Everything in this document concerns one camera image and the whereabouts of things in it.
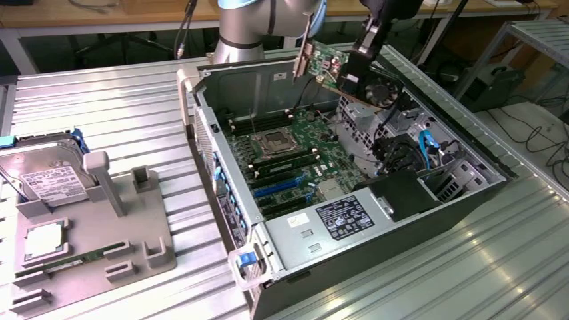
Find blue SATA wire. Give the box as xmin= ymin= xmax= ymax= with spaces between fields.
xmin=415 ymin=129 xmax=441 ymax=171

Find wooden desk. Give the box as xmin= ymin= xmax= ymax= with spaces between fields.
xmin=0 ymin=0 xmax=557 ymax=75

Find hard disk with blue bracket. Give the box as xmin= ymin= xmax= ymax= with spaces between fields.
xmin=0 ymin=127 xmax=90 ymax=209

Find empty black RAM slots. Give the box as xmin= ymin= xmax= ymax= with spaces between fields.
xmin=226 ymin=111 xmax=295 ymax=135

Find black floor cable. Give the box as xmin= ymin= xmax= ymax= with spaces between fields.
xmin=483 ymin=106 xmax=569 ymax=171

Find green graphics card with fan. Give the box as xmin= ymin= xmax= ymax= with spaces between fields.
xmin=291 ymin=11 xmax=405 ymax=109

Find CPU socket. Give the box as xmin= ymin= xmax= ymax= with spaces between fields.
xmin=249 ymin=127 xmax=298 ymax=158

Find open black PC case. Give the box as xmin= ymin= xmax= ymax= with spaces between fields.
xmin=175 ymin=42 xmax=521 ymax=320

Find green motherboard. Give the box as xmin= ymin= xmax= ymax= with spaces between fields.
xmin=225 ymin=105 xmax=370 ymax=218

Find installed RAM stick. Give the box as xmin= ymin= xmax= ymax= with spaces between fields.
xmin=250 ymin=152 xmax=319 ymax=177

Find silver CPU chip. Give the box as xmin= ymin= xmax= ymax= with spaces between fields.
xmin=22 ymin=225 xmax=67 ymax=260

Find black box on floor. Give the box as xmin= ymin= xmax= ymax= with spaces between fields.
xmin=469 ymin=65 xmax=522 ymax=113

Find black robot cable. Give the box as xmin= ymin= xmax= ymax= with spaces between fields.
xmin=174 ymin=0 xmax=198 ymax=56

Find blue expansion slot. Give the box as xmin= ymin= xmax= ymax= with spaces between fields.
xmin=251 ymin=175 xmax=305 ymax=198

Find metal disk bay cage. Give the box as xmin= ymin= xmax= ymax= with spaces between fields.
xmin=335 ymin=95 xmax=402 ymax=167

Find silver power supply unit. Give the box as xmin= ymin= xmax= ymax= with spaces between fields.
xmin=262 ymin=187 xmax=394 ymax=271

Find metal slat side table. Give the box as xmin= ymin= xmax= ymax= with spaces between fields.
xmin=451 ymin=19 xmax=569 ymax=101

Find green RAM stick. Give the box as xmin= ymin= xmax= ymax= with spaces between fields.
xmin=14 ymin=243 xmax=126 ymax=278

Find grey parts rack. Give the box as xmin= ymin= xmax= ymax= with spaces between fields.
xmin=7 ymin=149 xmax=178 ymax=315

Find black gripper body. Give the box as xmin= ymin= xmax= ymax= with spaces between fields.
xmin=358 ymin=0 xmax=423 ymax=33

